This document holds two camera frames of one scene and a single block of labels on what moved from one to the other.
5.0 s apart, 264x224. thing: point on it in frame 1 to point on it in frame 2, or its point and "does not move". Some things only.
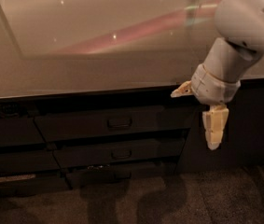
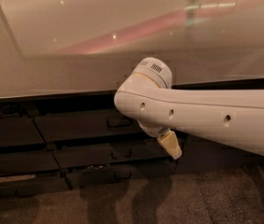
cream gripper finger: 215,121 to 172,144
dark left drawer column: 17,161 does not move
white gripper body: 213,87 to 154,130
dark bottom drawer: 118,175 does not move
